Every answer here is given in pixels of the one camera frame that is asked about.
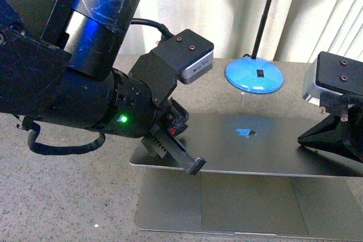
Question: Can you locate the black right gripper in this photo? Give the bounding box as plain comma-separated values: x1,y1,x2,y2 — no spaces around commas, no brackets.
297,92,362,163

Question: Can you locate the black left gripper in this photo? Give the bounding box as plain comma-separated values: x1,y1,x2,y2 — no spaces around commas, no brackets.
141,97,206,175

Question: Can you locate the silver grey laptop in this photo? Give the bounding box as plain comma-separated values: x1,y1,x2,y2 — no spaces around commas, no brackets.
130,114,362,241

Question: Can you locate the blue desk lamp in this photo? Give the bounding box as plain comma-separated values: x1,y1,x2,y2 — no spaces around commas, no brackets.
225,0,284,95

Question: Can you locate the white pleated curtain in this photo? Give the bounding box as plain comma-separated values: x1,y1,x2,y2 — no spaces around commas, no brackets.
39,0,363,63

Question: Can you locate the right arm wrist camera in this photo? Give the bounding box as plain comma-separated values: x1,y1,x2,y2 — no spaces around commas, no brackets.
302,52,362,105

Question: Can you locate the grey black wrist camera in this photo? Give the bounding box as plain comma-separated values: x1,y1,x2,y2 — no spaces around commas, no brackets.
128,28,215,109

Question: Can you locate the black camera cable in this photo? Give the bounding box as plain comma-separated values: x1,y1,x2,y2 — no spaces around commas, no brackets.
130,19,174,41

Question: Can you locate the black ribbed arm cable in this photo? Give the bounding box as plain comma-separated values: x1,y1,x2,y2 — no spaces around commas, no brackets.
27,122,106,156

